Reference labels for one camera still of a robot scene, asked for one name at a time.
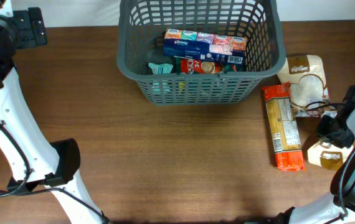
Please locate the orange spaghetti packet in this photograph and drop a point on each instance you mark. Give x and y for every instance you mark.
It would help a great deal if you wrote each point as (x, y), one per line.
(283, 127)

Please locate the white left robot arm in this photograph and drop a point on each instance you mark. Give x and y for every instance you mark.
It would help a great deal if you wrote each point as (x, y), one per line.
(38, 166)

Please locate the grey plastic basket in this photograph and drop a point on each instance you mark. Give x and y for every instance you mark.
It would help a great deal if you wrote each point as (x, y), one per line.
(143, 24)

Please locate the Kleenex tissue multipack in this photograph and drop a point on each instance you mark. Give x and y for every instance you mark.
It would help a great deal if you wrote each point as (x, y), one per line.
(204, 46)

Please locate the teal wet wipes pack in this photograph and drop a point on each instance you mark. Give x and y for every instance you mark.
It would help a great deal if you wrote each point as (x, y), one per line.
(160, 69)

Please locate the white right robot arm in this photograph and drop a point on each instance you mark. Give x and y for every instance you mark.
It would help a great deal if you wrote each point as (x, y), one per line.
(337, 206)

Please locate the green Nescafe coffee bag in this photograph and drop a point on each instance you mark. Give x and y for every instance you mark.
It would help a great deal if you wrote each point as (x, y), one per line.
(190, 66)

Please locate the white rice bag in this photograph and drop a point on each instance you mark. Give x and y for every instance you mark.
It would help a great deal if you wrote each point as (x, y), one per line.
(308, 90)

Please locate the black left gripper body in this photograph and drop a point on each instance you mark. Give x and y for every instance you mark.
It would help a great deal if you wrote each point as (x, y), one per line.
(27, 33)

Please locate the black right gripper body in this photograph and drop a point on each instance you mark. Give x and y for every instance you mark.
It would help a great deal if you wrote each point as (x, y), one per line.
(334, 131)

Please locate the beige nuts bag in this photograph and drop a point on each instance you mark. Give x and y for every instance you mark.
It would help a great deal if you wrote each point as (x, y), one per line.
(327, 155)

